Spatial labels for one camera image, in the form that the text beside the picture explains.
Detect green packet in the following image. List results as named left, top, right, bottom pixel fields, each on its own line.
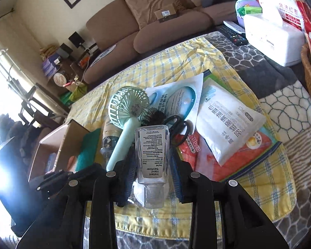
left=237, top=5, right=262, bottom=16

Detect white blue printed pad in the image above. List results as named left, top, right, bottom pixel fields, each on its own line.
left=89, top=44, right=117, bottom=66

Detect brown sofa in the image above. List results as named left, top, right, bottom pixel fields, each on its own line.
left=83, top=0, right=239, bottom=83

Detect white tissue box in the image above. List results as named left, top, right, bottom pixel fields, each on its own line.
left=243, top=4, right=305, bottom=66

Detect white wipes packet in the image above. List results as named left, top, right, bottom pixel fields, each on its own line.
left=196, top=79, right=267, bottom=166

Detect wicker basket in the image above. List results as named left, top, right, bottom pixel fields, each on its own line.
left=301, top=43, right=311, bottom=112

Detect yellow plaid cloth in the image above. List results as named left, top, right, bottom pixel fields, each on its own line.
left=65, top=36, right=297, bottom=232

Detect grey patterned blanket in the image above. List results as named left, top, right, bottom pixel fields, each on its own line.
left=80, top=30, right=311, bottom=249

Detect yellow bag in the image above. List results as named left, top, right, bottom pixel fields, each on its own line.
left=40, top=44, right=60, bottom=57

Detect dark chair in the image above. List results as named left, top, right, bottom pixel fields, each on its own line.
left=21, top=83, right=68, bottom=125

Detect pink cardboard box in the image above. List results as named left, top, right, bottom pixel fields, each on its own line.
left=28, top=119, right=104, bottom=182

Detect orange zip bag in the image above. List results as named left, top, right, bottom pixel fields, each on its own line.
left=194, top=76, right=285, bottom=183

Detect metal clothes rack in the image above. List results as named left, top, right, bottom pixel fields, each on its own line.
left=0, top=47, right=24, bottom=89

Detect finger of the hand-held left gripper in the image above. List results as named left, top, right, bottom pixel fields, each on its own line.
left=31, top=170, right=75, bottom=200

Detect black remote control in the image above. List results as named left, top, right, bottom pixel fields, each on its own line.
left=215, top=25, right=249, bottom=46

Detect black box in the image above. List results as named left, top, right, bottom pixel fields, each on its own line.
left=68, top=32, right=85, bottom=48

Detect white remote control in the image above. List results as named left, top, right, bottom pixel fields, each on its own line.
left=223, top=20, right=245, bottom=33

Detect stack of purple boxes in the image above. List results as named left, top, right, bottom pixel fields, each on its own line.
left=42, top=56, right=60, bottom=77

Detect clear hand sanitizer bottle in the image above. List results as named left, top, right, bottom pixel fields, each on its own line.
left=135, top=125, right=170, bottom=209

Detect red clear packet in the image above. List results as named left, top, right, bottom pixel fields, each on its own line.
left=177, top=132, right=215, bottom=177

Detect clear bottle with dark label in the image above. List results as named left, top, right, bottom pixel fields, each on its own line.
left=101, top=118, right=125, bottom=159

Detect white blue face mask sachet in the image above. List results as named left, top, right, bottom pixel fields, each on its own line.
left=145, top=73, right=204, bottom=133

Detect wooden side table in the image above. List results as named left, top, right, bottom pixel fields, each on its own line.
left=48, top=57, right=89, bottom=94

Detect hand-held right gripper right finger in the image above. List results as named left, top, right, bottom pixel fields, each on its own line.
left=170, top=155, right=296, bottom=249

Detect green towel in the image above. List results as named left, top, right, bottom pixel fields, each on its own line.
left=75, top=132, right=101, bottom=172

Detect large red printed bag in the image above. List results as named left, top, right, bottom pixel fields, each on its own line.
left=249, top=0, right=311, bottom=37

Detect cardboard parcel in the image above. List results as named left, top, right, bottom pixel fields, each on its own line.
left=153, top=4, right=180, bottom=21

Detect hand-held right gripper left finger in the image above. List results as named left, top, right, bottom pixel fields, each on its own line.
left=16, top=148, right=138, bottom=249

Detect green handheld fan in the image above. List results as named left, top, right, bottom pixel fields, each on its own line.
left=106, top=86, right=151, bottom=172

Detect round tin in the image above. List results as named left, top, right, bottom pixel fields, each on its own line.
left=53, top=73, right=66, bottom=87

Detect black scissors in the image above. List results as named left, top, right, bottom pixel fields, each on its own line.
left=164, top=115, right=195, bottom=146

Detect black round hairbrush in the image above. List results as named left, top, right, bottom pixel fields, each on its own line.
left=145, top=109, right=169, bottom=127

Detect green bag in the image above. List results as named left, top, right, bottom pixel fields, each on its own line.
left=61, top=84, right=87, bottom=103

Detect purple plastic container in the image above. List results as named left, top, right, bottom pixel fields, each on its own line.
left=235, top=0, right=261, bottom=28

